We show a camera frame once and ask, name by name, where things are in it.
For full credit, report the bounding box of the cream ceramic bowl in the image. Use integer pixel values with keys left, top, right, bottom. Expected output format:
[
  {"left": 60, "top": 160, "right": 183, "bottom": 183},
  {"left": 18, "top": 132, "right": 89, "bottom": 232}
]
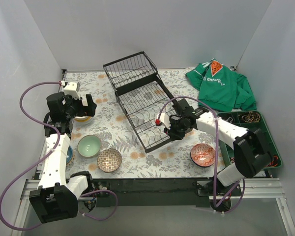
[{"left": 74, "top": 116, "right": 91, "bottom": 123}]

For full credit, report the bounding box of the mint green bowl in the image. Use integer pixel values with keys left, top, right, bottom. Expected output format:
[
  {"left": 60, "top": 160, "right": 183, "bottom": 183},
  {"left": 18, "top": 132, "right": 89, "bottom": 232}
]
[{"left": 77, "top": 135, "right": 101, "bottom": 158}]

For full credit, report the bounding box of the black wire dish rack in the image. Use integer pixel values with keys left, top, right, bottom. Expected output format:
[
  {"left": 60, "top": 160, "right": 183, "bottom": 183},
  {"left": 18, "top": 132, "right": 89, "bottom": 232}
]
[{"left": 103, "top": 51, "right": 180, "bottom": 153}]

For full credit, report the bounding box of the brown patterned bowl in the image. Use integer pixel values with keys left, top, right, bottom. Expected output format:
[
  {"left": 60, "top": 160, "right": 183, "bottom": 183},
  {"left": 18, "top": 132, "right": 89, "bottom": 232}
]
[{"left": 97, "top": 148, "right": 122, "bottom": 173}]

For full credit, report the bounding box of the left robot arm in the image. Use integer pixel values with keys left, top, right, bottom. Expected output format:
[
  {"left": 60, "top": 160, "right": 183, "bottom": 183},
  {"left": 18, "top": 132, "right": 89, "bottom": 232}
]
[{"left": 29, "top": 92, "right": 97, "bottom": 223}]

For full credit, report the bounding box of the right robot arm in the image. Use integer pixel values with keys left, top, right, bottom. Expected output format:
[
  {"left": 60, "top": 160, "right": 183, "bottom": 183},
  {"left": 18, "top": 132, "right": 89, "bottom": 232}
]
[{"left": 155, "top": 96, "right": 274, "bottom": 196}]

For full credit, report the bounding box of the cream bowl with yellow stripe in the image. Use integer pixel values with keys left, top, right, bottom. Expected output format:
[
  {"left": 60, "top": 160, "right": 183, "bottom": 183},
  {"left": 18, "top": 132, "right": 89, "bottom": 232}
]
[{"left": 74, "top": 117, "right": 92, "bottom": 125}]

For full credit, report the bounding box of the orange patterned bowl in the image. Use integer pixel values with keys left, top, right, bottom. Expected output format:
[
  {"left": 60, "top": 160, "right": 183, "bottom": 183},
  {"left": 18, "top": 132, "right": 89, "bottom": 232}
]
[{"left": 190, "top": 143, "right": 215, "bottom": 167}]

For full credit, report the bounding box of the green shirt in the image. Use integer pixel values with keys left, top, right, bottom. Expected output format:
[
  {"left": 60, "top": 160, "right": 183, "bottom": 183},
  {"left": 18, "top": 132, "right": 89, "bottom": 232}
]
[{"left": 185, "top": 59, "right": 256, "bottom": 112}]

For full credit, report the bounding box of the floral patterned table mat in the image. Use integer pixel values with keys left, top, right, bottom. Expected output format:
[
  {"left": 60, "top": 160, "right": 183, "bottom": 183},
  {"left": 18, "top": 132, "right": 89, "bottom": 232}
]
[{"left": 65, "top": 71, "right": 215, "bottom": 178}]

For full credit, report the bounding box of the blue bowl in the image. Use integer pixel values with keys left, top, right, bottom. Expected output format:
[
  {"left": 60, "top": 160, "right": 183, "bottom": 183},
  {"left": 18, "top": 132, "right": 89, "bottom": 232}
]
[{"left": 66, "top": 146, "right": 73, "bottom": 165}]

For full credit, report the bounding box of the green compartment tray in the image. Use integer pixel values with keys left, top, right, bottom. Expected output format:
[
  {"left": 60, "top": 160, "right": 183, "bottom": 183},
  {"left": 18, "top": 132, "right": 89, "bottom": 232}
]
[{"left": 218, "top": 111, "right": 283, "bottom": 171}]

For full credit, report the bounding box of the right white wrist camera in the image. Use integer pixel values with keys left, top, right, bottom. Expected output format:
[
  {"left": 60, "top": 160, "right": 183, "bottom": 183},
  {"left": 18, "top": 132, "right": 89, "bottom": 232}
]
[{"left": 155, "top": 112, "right": 171, "bottom": 129}]

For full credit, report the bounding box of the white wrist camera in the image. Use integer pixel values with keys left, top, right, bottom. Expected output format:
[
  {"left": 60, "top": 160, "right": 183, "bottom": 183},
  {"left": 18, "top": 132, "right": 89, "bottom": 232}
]
[
  {"left": 155, "top": 112, "right": 171, "bottom": 129},
  {"left": 60, "top": 81, "right": 81, "bottom": 100}
]

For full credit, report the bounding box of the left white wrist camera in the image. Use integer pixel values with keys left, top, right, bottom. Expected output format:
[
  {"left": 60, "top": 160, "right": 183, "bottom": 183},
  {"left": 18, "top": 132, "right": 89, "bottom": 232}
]
[{"left": 60, "top": 81, "right": 81, "bottom": 100}]

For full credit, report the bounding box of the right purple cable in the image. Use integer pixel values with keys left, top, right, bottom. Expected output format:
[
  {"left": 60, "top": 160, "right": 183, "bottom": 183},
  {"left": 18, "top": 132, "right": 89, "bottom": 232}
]
[{"left": 161, "top": 96, "right": 246, "bottom": 214}]

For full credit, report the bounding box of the aluminium front rail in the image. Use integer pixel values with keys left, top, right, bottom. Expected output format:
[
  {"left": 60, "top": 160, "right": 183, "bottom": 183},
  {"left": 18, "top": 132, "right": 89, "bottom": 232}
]
[{"left": 20, "top": 178, "right": 286, "bottom": 200}]

